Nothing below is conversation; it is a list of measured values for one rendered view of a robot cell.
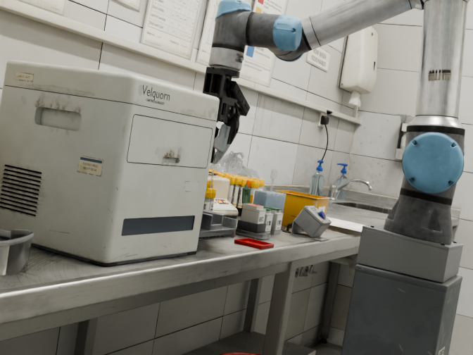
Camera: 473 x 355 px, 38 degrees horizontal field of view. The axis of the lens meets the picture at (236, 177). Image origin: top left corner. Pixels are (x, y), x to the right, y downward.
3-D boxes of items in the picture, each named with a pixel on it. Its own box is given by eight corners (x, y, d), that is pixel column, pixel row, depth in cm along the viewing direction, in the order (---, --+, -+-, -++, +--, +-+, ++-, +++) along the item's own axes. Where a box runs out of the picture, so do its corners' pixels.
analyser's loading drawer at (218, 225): (184, 244, 127) (188, 216, 126) (154, 236, 130) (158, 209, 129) (234, 237, 145) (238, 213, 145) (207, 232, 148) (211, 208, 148)
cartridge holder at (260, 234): (261, 240, 162) (264, 225, 162) (229, 232, 166) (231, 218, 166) (270, 239, 167) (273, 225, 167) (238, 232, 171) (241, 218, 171)
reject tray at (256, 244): (260, 249, 148) (261, 246, 148) (234, 243, 151) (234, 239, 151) (274, 247, 154) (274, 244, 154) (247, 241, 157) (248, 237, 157)
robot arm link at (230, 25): (250, -1, 147) (213, -4, 150) (242, 49, 148) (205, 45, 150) (259, 8, 155) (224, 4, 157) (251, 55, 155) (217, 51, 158)
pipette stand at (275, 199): (265, 230, 183) (272, 194, 182) (244, 225, 187) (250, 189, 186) (284, 229, 191) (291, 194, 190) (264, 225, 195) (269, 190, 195)
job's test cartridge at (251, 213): (255, 232, 164) (260, 206, 163) (238, 228, 166) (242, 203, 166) (262, 232, 167) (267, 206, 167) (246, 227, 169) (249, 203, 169)
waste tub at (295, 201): (312, 232, 194) (317, 198, 194) (268, 223, 200) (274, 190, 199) (324, 229, 207) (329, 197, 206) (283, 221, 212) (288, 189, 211)
